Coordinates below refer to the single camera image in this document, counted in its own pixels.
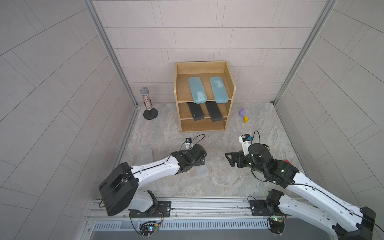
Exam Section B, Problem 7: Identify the clear pencil case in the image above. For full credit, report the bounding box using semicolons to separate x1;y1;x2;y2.
139;149;154;165
195;165;209;177

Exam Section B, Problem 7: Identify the black pencil case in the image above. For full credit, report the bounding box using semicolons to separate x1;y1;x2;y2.
188;102;205;121
205;102;223;122

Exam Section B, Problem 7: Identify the teal pencil case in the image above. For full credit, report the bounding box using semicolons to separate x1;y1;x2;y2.
210;77;229;104
188;77;208;104

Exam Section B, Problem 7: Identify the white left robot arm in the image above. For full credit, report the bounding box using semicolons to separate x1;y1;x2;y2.
99;144;207;217

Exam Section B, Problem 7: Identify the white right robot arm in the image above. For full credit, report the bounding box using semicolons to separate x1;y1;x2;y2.
225;141;376;240

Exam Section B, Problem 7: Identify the wooden three-tier shelf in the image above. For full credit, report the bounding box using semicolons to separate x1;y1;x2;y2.
174;61;236;133

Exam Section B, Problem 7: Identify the purple bunny figurine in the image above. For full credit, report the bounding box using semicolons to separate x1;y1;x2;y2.
239;106;246;117

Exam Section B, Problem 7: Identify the right circuit board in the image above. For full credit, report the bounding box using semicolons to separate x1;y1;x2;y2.
266;216;287;235

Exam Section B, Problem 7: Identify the circuit board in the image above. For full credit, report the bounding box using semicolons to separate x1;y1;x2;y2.
139;221;160;238
266;216;287;235

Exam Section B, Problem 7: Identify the toy microphone on stand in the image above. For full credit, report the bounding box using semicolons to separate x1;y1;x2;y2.
140;87;158;120

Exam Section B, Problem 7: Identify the left circuit board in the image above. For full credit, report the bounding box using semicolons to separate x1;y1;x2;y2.
139;221;160;238

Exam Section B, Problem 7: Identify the metal corner profile right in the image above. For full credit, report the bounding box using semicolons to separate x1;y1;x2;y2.
272;0;338;107

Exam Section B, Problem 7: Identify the metal corner profile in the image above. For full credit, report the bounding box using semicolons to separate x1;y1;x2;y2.
84;0;139;108
272;0;338;107

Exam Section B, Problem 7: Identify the metal corner profile left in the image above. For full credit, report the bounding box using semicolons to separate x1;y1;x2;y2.
84;0;139;108

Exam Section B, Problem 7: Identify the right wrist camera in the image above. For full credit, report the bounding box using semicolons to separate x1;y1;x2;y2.
239;134;253;156

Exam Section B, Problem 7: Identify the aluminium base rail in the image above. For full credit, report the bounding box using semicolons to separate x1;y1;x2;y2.
86;196;335;230

